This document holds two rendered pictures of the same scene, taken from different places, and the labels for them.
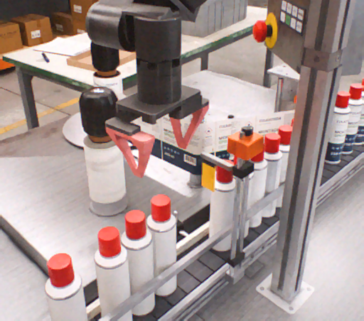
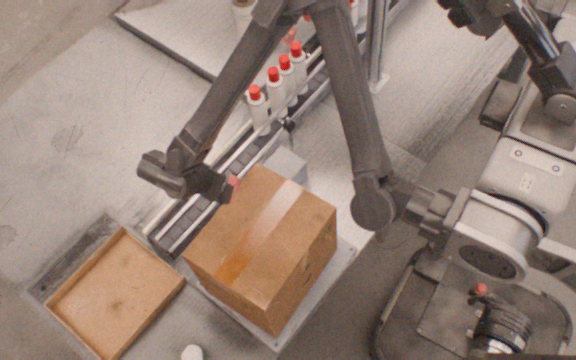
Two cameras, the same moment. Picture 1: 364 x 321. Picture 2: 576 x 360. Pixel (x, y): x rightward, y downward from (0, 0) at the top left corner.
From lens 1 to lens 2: 98 cm
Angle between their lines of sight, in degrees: 32
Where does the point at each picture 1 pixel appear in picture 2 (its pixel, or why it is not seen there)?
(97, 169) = (243, 19)
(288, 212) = (370, 39)
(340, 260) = (407, 56)
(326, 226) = (402, 31)
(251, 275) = not seen: hidden behind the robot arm
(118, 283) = (280, 93)
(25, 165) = (177, 12)
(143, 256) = (290, 78)
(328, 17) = not seen: outside the picture
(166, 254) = (301, 73)
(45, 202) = (207, 42)
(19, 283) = not seen: hidden behind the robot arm
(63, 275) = (257, 95)
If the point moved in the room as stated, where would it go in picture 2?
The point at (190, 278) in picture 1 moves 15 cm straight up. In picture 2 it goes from (315, 82) to (313, 50)
